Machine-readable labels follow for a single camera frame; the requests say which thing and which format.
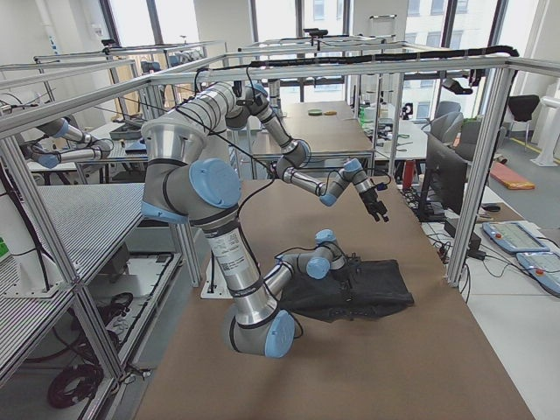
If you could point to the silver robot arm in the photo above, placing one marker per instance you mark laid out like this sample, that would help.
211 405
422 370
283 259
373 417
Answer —
306 162
182 186

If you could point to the teach pendant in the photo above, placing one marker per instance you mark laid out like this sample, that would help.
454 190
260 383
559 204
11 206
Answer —
513 237
543 267

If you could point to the aluminium frame post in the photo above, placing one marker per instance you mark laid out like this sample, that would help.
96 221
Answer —
483 155

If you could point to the black t-shirt with logo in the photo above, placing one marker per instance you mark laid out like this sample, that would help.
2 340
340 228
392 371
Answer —
377 291

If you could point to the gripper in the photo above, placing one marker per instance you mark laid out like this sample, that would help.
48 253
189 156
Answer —
369 201
345 274

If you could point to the striped aluminium frame workbench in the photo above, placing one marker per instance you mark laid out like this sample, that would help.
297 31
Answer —
81 226

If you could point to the black Huawei monitor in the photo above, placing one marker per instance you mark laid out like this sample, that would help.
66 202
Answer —
443 182

